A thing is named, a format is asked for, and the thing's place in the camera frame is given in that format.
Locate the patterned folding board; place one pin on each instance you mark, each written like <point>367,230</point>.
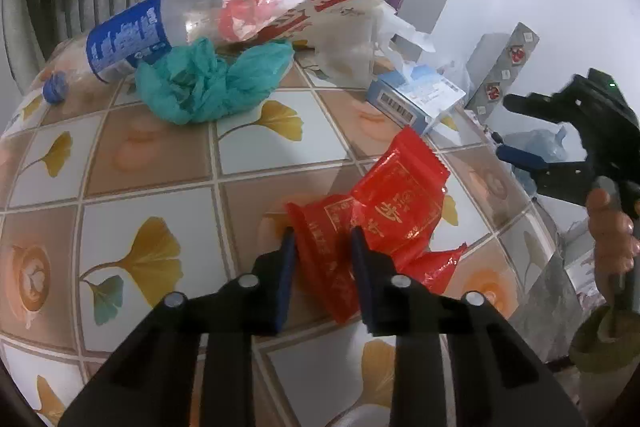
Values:
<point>505,72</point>

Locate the teal plastic bag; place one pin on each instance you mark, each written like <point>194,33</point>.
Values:
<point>200,82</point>

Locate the grey folded panel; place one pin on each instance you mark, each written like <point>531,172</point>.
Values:
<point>480,57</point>

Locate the clear red-print plastic bag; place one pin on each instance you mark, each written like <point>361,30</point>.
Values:
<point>250,2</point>

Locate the translucent plastic bag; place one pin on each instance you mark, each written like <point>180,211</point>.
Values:
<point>540,142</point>

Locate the small red snack packet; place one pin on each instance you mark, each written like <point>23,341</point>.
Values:
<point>320,232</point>

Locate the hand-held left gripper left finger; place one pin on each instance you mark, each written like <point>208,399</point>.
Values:
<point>286,277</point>

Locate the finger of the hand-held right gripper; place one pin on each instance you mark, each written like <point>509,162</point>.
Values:
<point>530,104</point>
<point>520,157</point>

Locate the large red snack packet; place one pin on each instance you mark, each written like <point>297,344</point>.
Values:
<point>400,192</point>

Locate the clear bottle with blue label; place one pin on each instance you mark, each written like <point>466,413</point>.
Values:
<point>125,37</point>

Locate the red and white food bag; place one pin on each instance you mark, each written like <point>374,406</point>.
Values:
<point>340,37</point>

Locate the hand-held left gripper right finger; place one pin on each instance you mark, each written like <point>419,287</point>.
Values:
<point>361,277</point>

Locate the person's right hand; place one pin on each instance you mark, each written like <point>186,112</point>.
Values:
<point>610,232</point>

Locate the ginkgo-print tablecloth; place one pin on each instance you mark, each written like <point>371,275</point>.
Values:
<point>150,147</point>

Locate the blue and white box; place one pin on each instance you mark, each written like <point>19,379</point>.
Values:
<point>415,97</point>

